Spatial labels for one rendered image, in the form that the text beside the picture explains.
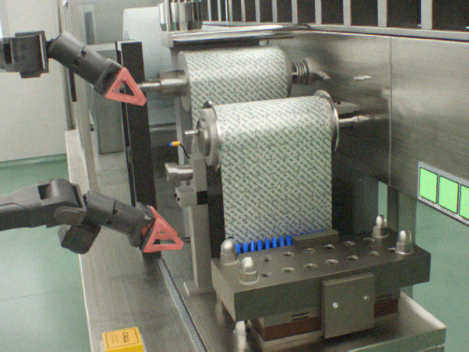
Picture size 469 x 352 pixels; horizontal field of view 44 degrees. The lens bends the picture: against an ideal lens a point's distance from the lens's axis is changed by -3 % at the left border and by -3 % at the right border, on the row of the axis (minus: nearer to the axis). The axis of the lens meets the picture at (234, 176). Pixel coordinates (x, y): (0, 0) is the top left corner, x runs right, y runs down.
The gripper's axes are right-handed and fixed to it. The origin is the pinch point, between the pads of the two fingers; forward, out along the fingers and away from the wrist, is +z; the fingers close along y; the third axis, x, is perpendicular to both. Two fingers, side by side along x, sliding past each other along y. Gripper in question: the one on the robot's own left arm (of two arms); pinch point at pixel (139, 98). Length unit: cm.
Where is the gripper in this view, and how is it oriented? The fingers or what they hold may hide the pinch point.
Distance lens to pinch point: 121.2
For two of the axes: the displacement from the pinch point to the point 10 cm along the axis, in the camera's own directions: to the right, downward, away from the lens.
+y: 2.9, 2.2, -9.3
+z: 7.7, 5.2, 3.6
